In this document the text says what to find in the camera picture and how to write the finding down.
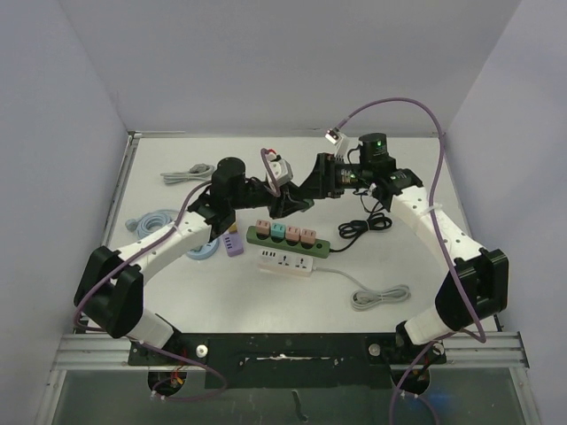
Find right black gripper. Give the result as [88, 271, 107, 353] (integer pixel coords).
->
[295, 153, 372, 200]

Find grey cord of purple strip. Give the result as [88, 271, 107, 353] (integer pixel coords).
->
[159, 163, 216, 186]

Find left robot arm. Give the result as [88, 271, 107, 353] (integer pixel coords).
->
[74, 158, 314, 364]

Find grey cord of white strip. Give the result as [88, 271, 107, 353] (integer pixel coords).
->
[312, 267, 412, 313]

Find teal charger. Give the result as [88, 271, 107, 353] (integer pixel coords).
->
[270, 222, 286, 239]

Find light blue coiled cord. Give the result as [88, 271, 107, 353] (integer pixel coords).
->
[125, 209, 178, 243]

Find round blue power strip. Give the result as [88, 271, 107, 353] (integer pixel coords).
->
[185, 240, 219, 260]

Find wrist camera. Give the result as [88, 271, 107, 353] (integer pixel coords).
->
[265, 151, 293, 189]
[325, 127, 350, 158]

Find purple power strip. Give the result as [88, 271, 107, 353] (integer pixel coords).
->
[221, 232, 245, 258]

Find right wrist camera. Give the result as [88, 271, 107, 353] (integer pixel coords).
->
[325, 127, 350, 158]

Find black power cord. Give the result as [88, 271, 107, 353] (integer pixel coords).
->
[330, 212, 394, 254]

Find green power strip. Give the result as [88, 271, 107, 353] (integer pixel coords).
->
[245, 226, 330, 259]

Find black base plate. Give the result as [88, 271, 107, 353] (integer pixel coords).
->
[128, 332, 447, 389]

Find pink charger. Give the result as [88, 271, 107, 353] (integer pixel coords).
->
[285, 226, 301, 243]
[255, 220, 271, 236]
[300, 228, 317, 245]

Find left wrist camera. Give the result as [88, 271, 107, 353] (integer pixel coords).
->
[265, 151, 293, 189]

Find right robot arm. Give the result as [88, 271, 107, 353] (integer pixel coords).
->
[300, 133, 509, 362]

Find white power strip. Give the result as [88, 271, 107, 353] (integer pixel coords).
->
[257, 249, 314, 277]

